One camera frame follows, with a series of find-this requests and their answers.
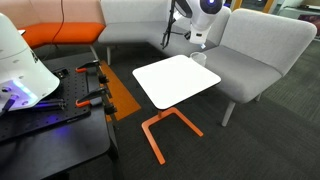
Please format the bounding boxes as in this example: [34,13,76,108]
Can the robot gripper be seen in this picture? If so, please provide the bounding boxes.
[189,29,208,46]

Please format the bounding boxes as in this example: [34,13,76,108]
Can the clear drinking glass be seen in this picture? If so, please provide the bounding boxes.
[189,51,208,68]

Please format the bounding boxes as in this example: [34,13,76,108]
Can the white side table orange base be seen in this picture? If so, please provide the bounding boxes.
[132,54,222,166]

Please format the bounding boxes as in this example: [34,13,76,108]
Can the grey armless sofa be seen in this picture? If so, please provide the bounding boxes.
[199,8,318,128]

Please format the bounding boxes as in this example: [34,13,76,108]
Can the grey corner sofa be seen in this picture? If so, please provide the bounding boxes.
[97,0,232,66]

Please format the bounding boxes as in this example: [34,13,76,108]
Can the background desk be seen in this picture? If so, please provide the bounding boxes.
[278,3,320,23]

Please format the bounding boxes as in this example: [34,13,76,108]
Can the orange cushioned sofa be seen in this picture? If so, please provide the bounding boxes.
[0,0,107,61]

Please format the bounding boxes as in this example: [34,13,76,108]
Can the black perforated breadboard plate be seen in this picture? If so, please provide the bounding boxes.
[0,66,93,143]

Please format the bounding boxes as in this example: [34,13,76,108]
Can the small black box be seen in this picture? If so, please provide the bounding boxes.
[53,67,70,80]

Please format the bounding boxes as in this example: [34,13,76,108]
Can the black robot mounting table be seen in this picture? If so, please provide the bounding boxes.
[0,51,120,180]

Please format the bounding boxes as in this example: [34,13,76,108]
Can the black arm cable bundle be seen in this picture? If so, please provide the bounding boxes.
[161,0,178,50]

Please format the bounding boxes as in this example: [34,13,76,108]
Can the orange background post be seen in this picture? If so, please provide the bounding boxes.
[232,0,244,12]

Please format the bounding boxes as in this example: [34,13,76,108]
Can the black clamp orange handle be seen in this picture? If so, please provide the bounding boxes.
[74,59,110,85]
[74,87,118,116]

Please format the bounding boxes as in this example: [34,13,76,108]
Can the thin black hanging cable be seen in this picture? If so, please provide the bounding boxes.
[51,0,66,46]

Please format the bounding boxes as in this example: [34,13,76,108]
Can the black base bracket bar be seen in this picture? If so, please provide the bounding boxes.
[33,98,67,113]

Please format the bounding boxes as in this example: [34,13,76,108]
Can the purple lit base cable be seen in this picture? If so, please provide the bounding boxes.
[0,94,19,116]

